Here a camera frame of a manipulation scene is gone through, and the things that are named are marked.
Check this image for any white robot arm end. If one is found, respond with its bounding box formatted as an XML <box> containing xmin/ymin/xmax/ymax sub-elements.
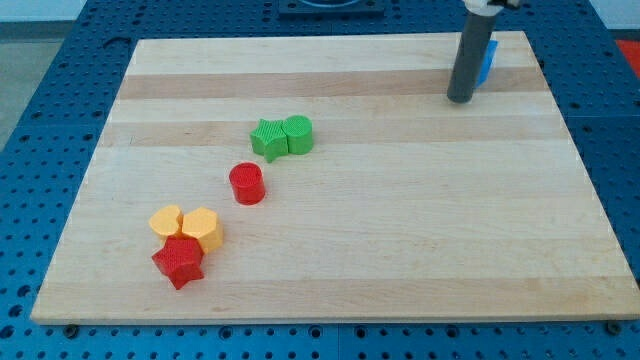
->
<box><xmin>463</xmin><ymin>0</ymin><xmax>523</xmax><ymax>17</ymax></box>

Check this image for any wooden board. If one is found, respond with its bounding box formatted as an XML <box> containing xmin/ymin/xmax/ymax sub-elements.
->
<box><xmin>31</xmin><ymin>31</ymin><xmax>639</xmax><ymax>325</ymax></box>

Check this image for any green cylinder block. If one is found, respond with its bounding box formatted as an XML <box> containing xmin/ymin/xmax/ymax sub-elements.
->
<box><xmin>282</xmin><ymin>115</ymin><xmax>314</xmax><ymax>155</ymax></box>

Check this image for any green star block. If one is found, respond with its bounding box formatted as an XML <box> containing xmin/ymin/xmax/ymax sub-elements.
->
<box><xmin>250</xmin><ymin>119</ymin><xmax>289</xmax><ymax>163</ymax></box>

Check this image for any red cylinder block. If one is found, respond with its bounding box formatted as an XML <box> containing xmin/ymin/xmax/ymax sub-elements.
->
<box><xmin>229</xmin><ymin>162</ymin><xmax>266</xmax><ymax>205</ymax></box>

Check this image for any yellow hexagon block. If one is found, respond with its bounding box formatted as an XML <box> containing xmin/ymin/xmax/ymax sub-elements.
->
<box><xmin>182</xmin><ymin>207</ymin><xmax>224</xmax><ymax>254</ymax></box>

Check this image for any red star block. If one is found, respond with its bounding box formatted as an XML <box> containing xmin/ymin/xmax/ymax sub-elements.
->
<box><xmin>151</xmin><ymin>236</ymin><xmax>204</xmax><ymax>290</ymax></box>

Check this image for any yellow heart block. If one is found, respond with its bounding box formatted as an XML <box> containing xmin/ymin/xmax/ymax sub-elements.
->
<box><xmin>148</xmin><ymin>205</ymin><xmax>183</xmax><ymax>244</ymax></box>

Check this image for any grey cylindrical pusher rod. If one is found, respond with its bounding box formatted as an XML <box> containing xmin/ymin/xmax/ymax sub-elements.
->
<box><xmin>447</xmin><ymin>11</ymin><xmax>496</xmax><ymax>104</ymax></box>

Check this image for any blue block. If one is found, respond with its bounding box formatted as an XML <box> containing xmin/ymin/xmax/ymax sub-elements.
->
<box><xmin>475</xmin><ymin>40</ymin><xmax>499</xmax><ymax>88</ymax></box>

